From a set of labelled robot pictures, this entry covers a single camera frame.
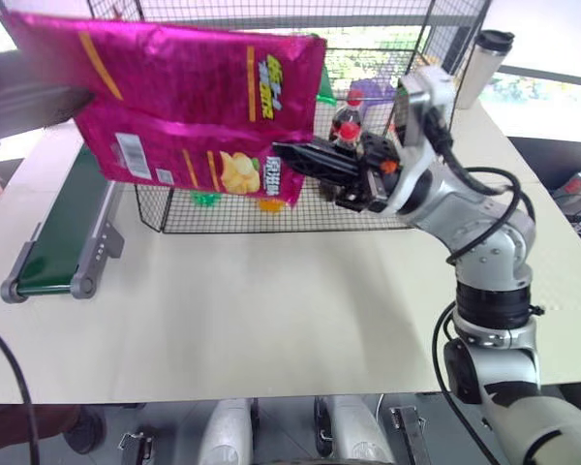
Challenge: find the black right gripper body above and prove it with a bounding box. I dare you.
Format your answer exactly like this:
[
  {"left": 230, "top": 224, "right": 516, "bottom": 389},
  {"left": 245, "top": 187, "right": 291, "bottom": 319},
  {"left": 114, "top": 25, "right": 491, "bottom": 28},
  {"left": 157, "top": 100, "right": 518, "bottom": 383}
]
[{"left": 332, "top": 131, "right": 404, "bottom": 214}]

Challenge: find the white tumbler with black lid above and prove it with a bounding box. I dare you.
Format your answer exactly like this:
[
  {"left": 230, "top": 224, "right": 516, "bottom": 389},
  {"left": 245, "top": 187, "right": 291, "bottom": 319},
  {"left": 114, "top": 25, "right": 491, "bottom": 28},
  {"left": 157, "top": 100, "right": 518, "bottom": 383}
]
[{"left": 455, "top": 29, "right": 516, "bottom": 110}]

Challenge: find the magenta potato chip bag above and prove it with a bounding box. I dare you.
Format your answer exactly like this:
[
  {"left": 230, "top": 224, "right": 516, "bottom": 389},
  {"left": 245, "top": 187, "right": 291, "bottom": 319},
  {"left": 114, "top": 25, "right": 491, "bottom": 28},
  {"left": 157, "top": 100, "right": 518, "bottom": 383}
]
[{"left": 2, "top": 10, "right": 328, "bottom": 207}]

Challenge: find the dark side table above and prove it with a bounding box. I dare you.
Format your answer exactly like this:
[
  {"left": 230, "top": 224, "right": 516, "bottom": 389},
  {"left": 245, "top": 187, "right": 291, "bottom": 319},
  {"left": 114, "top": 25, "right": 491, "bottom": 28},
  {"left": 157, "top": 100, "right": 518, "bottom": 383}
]
[{"left": 506, "top": 136, "right": 581, "bottom": 267}]

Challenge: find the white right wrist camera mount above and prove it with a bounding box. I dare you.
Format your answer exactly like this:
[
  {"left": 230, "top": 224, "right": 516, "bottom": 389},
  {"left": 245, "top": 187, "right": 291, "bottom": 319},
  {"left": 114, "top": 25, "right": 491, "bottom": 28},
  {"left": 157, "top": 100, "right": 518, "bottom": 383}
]
[{"left": 367, "top": 65, "right": 457, "bottom": 214}]

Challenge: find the metal table frame bracket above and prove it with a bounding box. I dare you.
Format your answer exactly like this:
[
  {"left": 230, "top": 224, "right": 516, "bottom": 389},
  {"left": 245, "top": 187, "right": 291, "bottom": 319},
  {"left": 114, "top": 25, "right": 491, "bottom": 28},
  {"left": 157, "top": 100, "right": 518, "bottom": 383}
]
[
  {"left": 389, "top": 405, "right": 433, "bottom": 465},
  {"left": 117, "top": 429, "right": 157, "bottom": 465}
]

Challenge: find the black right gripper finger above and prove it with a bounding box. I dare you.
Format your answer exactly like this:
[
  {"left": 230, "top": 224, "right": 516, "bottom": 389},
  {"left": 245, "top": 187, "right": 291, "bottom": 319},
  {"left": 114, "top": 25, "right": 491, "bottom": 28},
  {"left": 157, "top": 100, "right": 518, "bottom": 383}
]
[
  {"left": 309, "top": 137, "right": 365, "bottom": 164},
  {"left": 271, "top": 139, "right": 365, "bottom": 189}
]

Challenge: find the black wire mesh basket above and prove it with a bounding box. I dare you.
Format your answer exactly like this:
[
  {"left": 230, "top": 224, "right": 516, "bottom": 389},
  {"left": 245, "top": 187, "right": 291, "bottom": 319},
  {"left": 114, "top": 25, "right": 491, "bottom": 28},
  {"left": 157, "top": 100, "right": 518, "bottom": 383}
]
[{"left": 84, "top": 0, "right": 491, "bottom": 235}]

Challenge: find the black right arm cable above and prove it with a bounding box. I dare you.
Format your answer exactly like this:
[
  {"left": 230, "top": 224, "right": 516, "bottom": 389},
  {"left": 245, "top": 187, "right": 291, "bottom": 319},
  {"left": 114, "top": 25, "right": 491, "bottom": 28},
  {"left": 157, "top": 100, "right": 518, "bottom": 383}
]
[{"left": 425, "top": 108, "right": 536, "bottom": 265}]

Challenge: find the black shoe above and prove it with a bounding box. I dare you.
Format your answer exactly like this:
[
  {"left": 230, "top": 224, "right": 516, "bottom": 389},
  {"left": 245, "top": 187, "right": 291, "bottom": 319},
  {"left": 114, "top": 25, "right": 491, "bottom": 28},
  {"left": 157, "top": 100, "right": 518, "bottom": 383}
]
[{"left": 62, "top": 405, "right": 109, "bottom": 456}]

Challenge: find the green belt conveyor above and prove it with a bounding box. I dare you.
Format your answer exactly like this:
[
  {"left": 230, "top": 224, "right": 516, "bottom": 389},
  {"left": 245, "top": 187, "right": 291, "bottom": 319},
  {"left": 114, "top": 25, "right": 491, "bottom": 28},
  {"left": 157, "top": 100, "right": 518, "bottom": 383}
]
[{"left": 0, "top": 143, "right": 127, "bottom": 305}]

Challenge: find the small green wrapper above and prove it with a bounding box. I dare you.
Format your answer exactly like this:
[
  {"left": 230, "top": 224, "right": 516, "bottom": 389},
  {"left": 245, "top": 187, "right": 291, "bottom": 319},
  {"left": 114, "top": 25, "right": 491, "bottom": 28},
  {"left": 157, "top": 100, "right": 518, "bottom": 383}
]
[{"left": 189, "top": 190, "right": 224, "bottom": 209}]

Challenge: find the green snack bag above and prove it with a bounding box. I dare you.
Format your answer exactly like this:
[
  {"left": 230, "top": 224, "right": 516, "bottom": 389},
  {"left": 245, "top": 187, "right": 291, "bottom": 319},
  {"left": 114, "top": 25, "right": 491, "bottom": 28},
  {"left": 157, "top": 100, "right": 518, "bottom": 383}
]
[{"left": 314, "top": 61, "right": 339, "bottom": 109}]

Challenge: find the white rounded robot leg cover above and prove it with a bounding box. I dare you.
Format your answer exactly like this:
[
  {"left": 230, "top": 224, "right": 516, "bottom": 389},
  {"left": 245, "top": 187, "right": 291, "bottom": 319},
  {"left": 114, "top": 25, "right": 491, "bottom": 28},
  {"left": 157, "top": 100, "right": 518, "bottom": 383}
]
[
  {"left": 325, "top": 394, "right": 394, "bottom": 465},
  {"left": 192, "top": 396, "right": 256, "bottom": 465}
]

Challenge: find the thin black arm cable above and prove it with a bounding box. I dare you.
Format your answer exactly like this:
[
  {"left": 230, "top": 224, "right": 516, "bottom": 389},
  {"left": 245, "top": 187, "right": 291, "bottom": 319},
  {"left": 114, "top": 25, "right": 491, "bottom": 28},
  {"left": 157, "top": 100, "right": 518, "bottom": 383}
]
[{"left": 431, "top": 299, "right": 503, "bottom": 465}]

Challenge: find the cola bottle with red cap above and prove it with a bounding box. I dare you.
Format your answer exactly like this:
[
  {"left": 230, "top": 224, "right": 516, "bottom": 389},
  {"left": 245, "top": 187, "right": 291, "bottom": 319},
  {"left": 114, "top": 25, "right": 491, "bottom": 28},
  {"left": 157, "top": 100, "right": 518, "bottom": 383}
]
[
  {"left": 329, "top": 88, "right": 369, "bottom": 128},
  {"left": 328, "top": 119, "right": 367, "bottom": 159}
]

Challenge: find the small orange packet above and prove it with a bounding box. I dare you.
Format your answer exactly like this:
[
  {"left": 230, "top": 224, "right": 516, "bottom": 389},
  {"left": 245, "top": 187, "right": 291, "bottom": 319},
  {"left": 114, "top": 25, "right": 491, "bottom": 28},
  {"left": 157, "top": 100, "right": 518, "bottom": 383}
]
[{"left": 257, "top": 197, "right": 288, "bottom": 215}]

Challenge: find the grey device with red display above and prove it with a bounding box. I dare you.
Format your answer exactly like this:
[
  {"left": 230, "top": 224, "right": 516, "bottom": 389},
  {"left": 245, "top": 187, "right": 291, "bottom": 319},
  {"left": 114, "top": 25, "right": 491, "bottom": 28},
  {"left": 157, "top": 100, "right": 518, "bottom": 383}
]
[{"left": 551, "top": 169, "right": 581, "bottom": 215}]

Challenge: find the purple snack packet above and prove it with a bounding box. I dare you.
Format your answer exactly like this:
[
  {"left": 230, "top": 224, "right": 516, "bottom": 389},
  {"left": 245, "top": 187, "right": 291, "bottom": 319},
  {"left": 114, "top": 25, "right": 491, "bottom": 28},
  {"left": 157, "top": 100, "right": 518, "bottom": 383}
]
[{"left": 349, "top": 76, "right": 399, "bottom": 102}]

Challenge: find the black floor cable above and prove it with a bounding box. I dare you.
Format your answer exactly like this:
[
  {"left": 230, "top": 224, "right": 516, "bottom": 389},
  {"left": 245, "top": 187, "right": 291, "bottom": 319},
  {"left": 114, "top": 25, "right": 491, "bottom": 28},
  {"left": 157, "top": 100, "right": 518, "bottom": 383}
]
[{"left": 0, "top": 312, "right": 43, "bottom": 465}]

